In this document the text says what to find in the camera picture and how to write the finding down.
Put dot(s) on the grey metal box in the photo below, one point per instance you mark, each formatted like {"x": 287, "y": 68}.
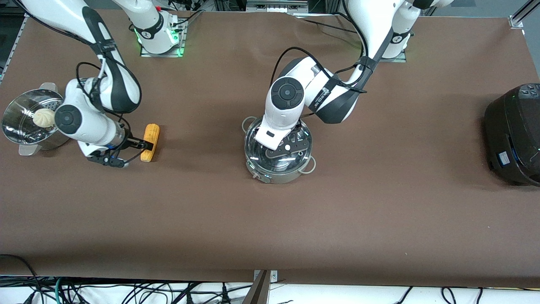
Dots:
{"x": 276, "y": 6}

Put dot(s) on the aluminium frame profile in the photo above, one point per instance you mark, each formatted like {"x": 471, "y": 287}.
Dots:
{"x": 17, "y": 42}
{"x": 521, "y": 14}

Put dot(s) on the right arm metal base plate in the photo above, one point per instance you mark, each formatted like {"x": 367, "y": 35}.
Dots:
{"x": 182, "y": 40}

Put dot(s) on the yellow corn cob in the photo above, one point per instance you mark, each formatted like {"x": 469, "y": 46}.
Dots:
{"x": 149, "y": 131}

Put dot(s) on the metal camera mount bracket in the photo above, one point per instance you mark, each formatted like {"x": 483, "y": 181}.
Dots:
{"x": 259, "y": 291}

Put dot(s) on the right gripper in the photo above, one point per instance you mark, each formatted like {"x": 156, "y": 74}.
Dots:
{"x": 131, "y": 141}

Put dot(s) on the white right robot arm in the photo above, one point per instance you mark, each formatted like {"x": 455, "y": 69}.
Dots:
{"x": 84, "y": 126}

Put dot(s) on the brown table cover mat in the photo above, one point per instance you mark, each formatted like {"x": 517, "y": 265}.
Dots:
{"x": 379, "y": 211}

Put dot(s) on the glass pot lid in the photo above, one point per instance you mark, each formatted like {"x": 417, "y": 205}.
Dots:
{"x": 259, "y": 158}

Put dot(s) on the steel cooking pot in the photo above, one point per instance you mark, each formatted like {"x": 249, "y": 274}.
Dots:
{"x": 280, "y": 179}

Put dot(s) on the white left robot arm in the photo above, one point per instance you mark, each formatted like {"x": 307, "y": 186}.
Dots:
{"x": 287, "y": 93}

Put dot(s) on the steel steamer pot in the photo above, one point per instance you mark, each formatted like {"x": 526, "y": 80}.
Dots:
{"x": 21, "y": 122}

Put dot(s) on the white steamed bun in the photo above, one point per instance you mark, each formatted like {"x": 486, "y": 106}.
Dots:
{"x": 43, "y": 118}

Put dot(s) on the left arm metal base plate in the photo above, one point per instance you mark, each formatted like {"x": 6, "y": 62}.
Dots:
{"x": 394, "y": 60}

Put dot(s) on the black rice cooker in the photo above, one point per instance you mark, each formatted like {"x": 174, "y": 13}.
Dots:
{"x": 519, "y": 139}

